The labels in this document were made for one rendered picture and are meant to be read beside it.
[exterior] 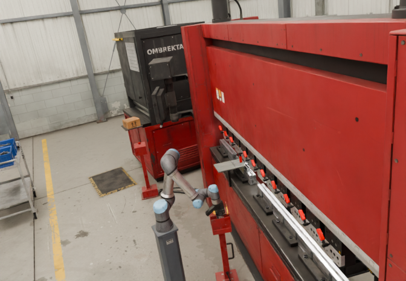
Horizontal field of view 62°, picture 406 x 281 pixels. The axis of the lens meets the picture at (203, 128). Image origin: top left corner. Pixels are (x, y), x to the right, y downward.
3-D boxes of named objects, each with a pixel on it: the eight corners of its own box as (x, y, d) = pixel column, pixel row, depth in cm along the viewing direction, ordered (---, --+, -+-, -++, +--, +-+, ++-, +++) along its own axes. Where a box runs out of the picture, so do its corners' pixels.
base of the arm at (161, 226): (159, 235, 272) (156, 225, 269) (153, 226, 285) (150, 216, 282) (176, 228, 278) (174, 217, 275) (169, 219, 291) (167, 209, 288)
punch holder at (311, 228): (306, 230, 203) (305, 206, 198) (319, 226, 205) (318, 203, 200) (319, 245, 189) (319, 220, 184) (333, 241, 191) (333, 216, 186)
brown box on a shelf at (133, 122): (121, 126, 507) (119, 118, 503) (137, 122, 517) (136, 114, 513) (125, 130, 481) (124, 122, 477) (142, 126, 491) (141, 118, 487)
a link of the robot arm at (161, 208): (153, 221, 274) (150, 206, 270) (158, 211, 287) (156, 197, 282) (167, 221, 271) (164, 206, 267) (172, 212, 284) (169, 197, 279)
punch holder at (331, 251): (324, 251, 185) (324, 225, 180) (338, 246, 186) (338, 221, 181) (341, 269, 171) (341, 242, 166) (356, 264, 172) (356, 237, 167)
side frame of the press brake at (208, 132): (205, 202, 459) (180, 26, 386) (264, 188, 473) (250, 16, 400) (210, 211, 435) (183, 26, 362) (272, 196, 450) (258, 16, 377)
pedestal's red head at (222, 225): (209, 222, 300) (207, 204, 294) (227, 219, 301) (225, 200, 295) (212, 235, 281) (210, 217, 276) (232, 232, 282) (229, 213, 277)
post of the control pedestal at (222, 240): (223, 275, 311) (217, 225, 294) (229, 274, 311) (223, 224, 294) (225, 280, 306) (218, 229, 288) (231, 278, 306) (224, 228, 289)
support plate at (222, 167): (213, 165, 333) (213, 164, 332) (238, 159, 337) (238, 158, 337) (218, 172, 316) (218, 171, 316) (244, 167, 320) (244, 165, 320)
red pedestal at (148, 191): (141, 193, 505) (130, 142, 479) (157, 190, 509) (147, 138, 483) (141, 200, 487) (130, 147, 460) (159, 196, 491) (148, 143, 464)
